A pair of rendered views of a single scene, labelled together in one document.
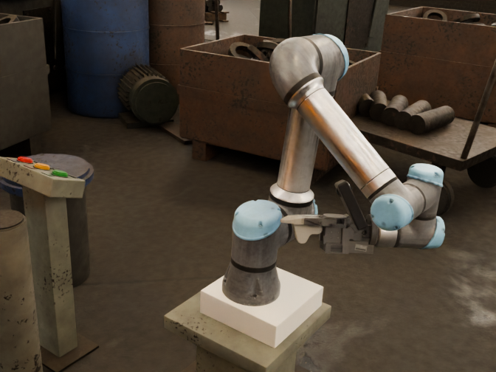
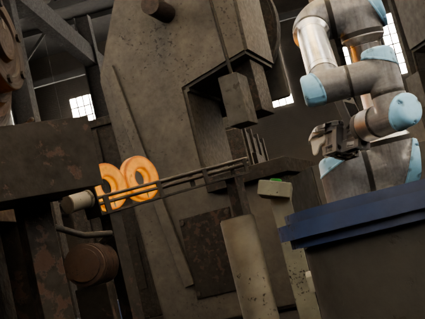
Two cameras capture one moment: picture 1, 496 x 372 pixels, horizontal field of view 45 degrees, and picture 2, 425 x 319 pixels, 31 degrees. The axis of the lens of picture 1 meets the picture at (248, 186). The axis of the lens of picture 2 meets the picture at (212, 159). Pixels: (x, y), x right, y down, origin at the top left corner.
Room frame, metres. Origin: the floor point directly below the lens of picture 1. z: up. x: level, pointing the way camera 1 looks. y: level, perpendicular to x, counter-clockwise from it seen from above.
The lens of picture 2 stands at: (0.03, -1.64, 0.39)
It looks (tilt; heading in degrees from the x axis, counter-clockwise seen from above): 7 degrees up; 61
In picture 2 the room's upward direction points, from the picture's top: 14 degrees counter-clockwise
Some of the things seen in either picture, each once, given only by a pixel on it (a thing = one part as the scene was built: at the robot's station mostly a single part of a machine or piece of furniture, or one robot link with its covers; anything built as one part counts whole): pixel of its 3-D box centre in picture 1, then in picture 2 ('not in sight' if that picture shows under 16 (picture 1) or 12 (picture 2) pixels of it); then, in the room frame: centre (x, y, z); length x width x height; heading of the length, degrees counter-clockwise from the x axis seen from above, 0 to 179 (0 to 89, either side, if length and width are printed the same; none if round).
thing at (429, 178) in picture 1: (419, 193); (374, 74); (1.20, -0.38, 0.71); 0.11 x 0.08 x 0.11; 143
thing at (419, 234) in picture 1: (416, 230); (393, 113); (1.21, -0.39, 0.61); 0.11 x 0.08 x 0.09; 93
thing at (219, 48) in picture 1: (279, 101); not in sight; (3.36, -0.16, 0.33); 0.93 x 0.73 x 0.66; 62
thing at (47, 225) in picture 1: (50, 261); (297, 265); (1.49, 0.56, 0.31); 0.24 x 0.16 x 0.62; 55
